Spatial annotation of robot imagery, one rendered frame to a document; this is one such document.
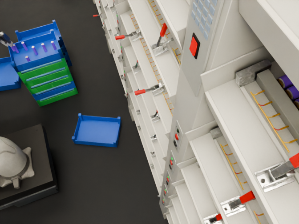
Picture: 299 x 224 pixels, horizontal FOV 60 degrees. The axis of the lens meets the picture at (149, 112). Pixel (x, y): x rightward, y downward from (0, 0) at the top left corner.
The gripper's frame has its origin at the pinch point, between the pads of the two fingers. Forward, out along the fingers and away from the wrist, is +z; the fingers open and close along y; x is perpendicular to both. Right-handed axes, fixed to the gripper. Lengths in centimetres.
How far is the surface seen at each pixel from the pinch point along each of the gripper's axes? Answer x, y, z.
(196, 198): -63, 105, -70
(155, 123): -42, 92, -39
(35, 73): -13.0, 10.1, 18.7
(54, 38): 12.5, 17.2, 22.7
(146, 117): -38, 86, -16
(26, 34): 22, -15, 44
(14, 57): -3.9, -4.4, 16.2
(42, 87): -19.7, 9.5, 32.2
